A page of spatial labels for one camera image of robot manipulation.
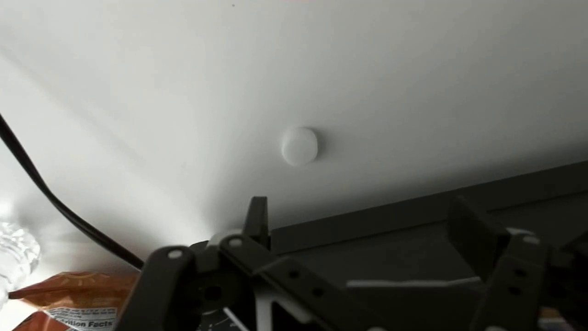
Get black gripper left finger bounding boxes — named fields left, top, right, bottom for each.
left=115, top=195, right=394, bottom=331

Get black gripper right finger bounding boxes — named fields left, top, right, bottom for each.
left=449, top=195, right=588, bottom=331

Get black toaster oven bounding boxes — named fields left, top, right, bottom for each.
left=254, top=160, right=588, bottom=331

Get orange snack packet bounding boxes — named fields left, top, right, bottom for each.
left=8, top=270, right=142, bottom=331

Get black power cable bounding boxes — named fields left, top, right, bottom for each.
left=0, top=112, right=148, bottom=272

